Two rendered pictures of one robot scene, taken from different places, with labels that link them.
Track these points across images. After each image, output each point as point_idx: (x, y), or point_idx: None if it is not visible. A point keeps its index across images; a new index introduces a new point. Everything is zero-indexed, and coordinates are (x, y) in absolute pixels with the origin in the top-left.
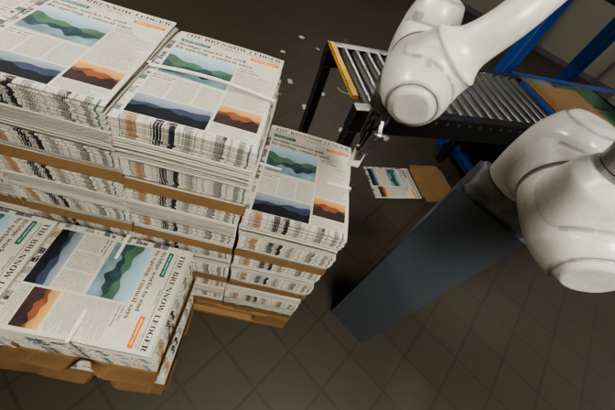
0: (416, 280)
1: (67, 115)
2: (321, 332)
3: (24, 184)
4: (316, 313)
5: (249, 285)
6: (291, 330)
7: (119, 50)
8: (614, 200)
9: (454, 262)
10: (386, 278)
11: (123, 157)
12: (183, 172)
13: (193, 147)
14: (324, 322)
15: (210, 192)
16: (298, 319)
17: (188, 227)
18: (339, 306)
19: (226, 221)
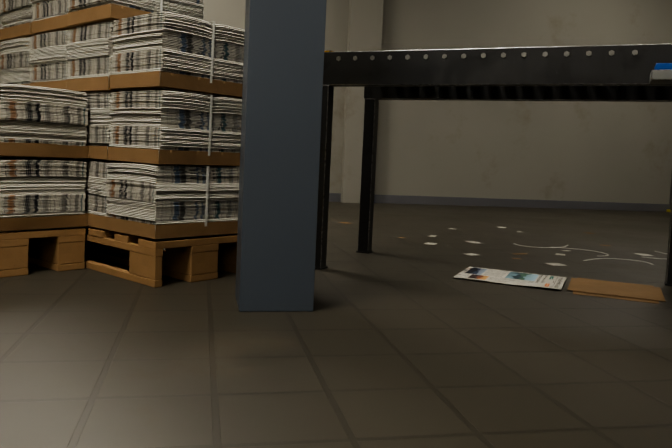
0: (245, 77)
1: None
2: (197, 298)
3: (33, 59)
4: (212, 292)
5: (120, 153)
6: (162, 290)
7: None
8: None
9: (248, 8)
10: (242, 119)
11: None
12: None
13: None
14: (212, 296)
15: None
16: (183, 289)
17: (89, 61)
18: (236, 263)
19: (105, 36)
